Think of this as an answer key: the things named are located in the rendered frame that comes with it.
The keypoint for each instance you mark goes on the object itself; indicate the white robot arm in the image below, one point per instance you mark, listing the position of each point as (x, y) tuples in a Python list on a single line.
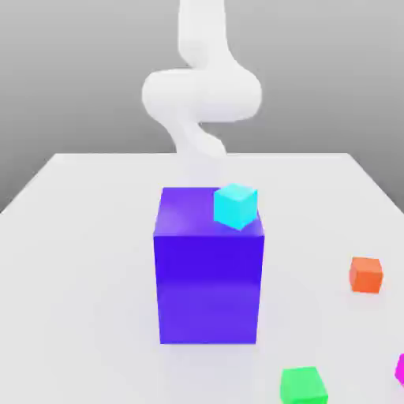
[(202, 94)]

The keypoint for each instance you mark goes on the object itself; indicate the small cyan cube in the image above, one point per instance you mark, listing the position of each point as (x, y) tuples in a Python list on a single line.
[(235, 206)]

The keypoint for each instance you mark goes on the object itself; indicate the small orange cube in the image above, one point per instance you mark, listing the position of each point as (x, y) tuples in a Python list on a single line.
[(366, 275)]

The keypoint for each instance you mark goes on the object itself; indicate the small green cube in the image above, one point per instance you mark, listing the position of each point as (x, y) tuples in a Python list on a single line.
[(303, 386)]

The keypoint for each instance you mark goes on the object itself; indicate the small magenta cube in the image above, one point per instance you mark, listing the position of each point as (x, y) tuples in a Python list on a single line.
[(401, 369)]

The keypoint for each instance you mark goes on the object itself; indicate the large purple box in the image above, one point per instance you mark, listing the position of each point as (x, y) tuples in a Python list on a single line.
[(206, 284)]

